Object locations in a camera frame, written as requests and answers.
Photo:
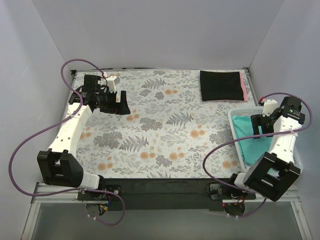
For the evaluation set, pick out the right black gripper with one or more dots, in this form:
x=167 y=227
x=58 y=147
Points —
x=260 y=120

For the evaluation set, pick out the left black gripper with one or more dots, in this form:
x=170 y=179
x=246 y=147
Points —
x=114 y=102

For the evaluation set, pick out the teal t shirt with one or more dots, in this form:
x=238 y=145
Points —
x=250 y=149

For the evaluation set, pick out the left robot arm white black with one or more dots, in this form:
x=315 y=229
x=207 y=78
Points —
x=58 y=165

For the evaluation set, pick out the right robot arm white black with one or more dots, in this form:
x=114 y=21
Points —
x=267 y=136

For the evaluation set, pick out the white plastic basket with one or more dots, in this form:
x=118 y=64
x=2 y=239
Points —
x=243 y=111

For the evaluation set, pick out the folded pink t shirt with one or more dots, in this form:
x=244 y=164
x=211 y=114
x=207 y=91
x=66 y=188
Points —
x=243 y=87

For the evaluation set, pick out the folded black t shirt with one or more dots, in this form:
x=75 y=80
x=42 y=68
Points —
x=220 y=86

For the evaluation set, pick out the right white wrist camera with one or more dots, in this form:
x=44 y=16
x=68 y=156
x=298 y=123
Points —
x=269 y=105

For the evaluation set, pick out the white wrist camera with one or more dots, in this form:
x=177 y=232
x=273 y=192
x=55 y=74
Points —
x=269 y=105
x=110 y=81

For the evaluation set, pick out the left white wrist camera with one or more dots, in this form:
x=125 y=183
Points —
x=110 y=81

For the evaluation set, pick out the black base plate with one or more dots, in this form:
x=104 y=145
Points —
x=192 y=204

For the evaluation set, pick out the aluminium front rail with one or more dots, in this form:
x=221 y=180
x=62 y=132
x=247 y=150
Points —
x=142 y=189

